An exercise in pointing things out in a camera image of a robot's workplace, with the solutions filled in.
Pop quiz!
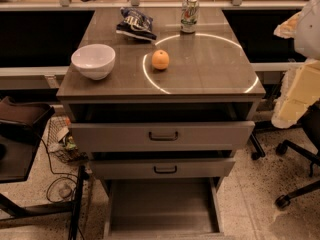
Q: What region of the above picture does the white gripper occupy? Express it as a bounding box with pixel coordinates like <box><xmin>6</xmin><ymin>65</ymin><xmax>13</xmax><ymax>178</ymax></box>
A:
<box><xmin>271</xmin><ymin>12</ymin><xmax>320</xmax><ymax>128</ymax></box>

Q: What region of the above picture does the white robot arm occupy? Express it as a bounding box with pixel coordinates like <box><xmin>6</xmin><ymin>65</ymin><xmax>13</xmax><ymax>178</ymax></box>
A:
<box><xmin>271</xmin><ymin>0</ymin><xmax>320</xmax><ymax>128</ymax></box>

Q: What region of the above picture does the grey drawer cabinet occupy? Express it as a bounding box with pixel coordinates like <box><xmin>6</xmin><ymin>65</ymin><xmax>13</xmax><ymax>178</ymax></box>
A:
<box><xmin>55</xmin><ymin>6</ymin><xmax>267</xmax><ymax>240</ymax></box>

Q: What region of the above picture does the middle grey drawer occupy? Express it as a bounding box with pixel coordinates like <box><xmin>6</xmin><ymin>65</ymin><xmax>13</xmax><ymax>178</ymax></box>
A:
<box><xmin>89</xmin><ymin>158</ymin><xmax>235</xmax><ymax>179</ymax></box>

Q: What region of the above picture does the top grey drawer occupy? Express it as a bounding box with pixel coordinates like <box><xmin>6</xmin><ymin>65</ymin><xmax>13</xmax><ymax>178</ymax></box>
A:
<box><xmin>71</xmin><ymin>121</ymin><xmax>254</xmax><ymax>152</ymax></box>

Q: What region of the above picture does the bottom open grey drawer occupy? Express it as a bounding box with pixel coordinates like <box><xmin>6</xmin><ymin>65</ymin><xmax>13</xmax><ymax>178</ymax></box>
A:
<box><xmin>103</xmin><ymin>178</ymin><xmax>235</xmax><ymax>240</ymax></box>

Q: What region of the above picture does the black office chair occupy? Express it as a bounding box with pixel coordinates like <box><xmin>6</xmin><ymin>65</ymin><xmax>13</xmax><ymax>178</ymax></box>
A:
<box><xmin>249</xmin><ymin>100</ymin><xmax>320</xmax><ymax>210</ymax></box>

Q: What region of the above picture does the orange fruit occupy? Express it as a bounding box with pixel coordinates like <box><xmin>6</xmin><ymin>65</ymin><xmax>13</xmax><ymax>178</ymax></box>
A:
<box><xmin>151</xmin><ymin>50</ymin><xmax>169</xmax><ymax>70</ymax></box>

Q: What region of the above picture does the dark blue chip bag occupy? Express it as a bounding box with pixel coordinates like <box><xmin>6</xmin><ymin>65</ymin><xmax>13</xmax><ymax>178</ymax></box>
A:
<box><xmin>116</xmin><ymin>7</ymin><xmax>157</xmax><ymax>41</ymax></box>

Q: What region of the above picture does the white ceramic bowl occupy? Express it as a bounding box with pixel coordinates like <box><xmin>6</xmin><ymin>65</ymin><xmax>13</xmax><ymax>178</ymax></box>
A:
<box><xmin>71</xmin><ymin>44</ymin><xmax>116</xmax><ymax>80</ymax></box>

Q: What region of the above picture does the black side desk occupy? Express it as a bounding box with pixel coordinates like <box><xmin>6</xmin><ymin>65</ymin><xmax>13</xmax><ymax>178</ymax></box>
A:
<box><xmin>0</xmin><ymin>97</ymin><xmax>88</xmax><ymax>240</ymax></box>

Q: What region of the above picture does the wire waste basket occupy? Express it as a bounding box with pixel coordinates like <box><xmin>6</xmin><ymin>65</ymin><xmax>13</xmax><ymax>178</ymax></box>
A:
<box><xmin>47</xmin><ymin>116</ymin><xmax>87</xmax><ymax>163</ymax></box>

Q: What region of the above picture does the black floor cable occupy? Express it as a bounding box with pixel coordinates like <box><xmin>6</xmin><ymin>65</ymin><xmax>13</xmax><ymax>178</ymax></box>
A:
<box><xmin>39</xmin><ymin>135</ymin><xmax>88</xmax><ymax>240</ymax></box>

